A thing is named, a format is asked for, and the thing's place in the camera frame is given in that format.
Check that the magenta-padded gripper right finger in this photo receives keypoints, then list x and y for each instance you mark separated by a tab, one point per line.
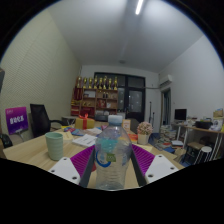
143	159

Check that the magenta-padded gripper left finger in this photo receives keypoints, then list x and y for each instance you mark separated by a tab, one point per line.
81	161

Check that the clear plastic water bottle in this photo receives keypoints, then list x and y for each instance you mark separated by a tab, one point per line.
113	160

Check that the pale yellow notepad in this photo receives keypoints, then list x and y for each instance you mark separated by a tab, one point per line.
67	136

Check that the potted pink flowers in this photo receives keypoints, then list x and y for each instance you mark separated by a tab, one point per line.
144	129

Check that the pale green ribbed cup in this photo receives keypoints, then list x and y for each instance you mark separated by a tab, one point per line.
54	146

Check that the blue red picture book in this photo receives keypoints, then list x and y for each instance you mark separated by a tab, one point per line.
75	131

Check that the book pile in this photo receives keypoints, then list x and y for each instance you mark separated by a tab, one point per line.
168	136

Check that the orange standing card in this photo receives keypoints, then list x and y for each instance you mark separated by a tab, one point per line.
126	126

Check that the yellow gift box red ribbon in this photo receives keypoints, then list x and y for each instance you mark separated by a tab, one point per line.
81	123

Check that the black tripod stand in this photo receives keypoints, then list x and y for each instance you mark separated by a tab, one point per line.
152	115

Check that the wooden stool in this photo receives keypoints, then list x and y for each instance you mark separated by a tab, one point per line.
194	146

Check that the black computer monitor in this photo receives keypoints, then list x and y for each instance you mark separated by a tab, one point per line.
180	114

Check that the black framed glass door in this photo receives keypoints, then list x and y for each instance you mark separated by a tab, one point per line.
135	100

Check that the black mesh office chair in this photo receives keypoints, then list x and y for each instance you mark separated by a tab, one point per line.
39	118

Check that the white round stool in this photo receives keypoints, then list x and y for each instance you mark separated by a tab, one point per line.
205	149

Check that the wooden shelf unit with trophies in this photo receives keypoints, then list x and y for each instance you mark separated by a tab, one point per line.
93	100

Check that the wooden side desk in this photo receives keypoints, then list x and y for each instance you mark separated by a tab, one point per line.
203	130

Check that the black bag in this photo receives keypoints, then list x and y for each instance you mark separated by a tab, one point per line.
203	125

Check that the purple sign board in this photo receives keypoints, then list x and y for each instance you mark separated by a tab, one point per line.
16	120

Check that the black chair armrest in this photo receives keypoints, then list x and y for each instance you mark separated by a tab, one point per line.
5	140

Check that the long ceiling light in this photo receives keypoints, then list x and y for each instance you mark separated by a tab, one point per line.
139	6

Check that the white wall air conditioner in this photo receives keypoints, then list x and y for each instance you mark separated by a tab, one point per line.
166	80

